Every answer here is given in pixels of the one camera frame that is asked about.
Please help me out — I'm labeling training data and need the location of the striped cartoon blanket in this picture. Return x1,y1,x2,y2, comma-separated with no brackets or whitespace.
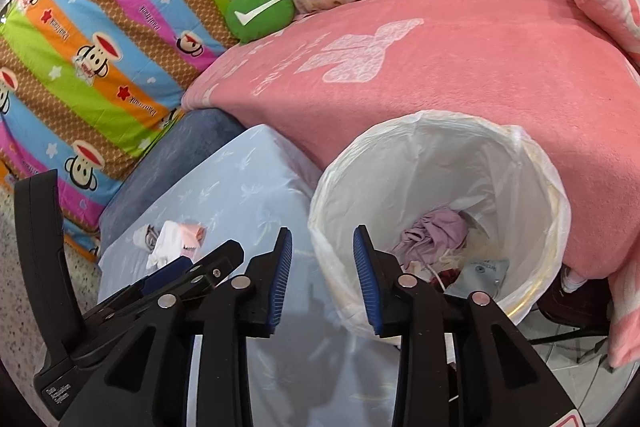
0,0,241,263

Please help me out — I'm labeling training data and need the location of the light blue printed cloth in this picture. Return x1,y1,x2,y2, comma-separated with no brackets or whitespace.
97,124,406,427

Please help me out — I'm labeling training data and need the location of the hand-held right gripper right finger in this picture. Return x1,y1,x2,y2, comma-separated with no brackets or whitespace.
352,224,581,427

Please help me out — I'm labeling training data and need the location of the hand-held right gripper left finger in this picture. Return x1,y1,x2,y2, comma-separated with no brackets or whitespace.
60,227,293,427

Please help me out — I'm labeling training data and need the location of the white bin with plastic liner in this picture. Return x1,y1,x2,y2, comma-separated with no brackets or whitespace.
307,109,572,348

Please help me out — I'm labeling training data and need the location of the silver metal clip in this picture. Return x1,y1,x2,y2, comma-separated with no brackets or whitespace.
132,226,157,253

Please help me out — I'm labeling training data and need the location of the black chair base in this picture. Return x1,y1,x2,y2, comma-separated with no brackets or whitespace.
537,277,616,348

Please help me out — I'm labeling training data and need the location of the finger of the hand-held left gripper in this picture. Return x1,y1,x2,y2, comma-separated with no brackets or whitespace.
14,169,83,358
82,239,246,343

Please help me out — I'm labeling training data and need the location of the blue-grey cushion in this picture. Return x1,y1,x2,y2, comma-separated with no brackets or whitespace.
97,107,248,253

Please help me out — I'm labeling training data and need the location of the pink white cloth piece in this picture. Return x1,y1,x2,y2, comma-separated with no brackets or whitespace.
146,221,190,270

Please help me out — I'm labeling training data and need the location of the grey packet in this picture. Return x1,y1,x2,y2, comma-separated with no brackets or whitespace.
445,257,511,303

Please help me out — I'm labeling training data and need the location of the purple cloth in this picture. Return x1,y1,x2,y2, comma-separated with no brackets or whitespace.
390,207,471,265

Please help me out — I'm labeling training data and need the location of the pink paper piece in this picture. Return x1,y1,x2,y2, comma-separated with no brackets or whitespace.
181,222,207,250

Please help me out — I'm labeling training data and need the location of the green round cushion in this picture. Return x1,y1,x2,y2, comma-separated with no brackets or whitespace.
225,0,296,45

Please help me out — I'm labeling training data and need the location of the pink blanket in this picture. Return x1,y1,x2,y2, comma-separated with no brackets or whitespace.
181,0,640,370

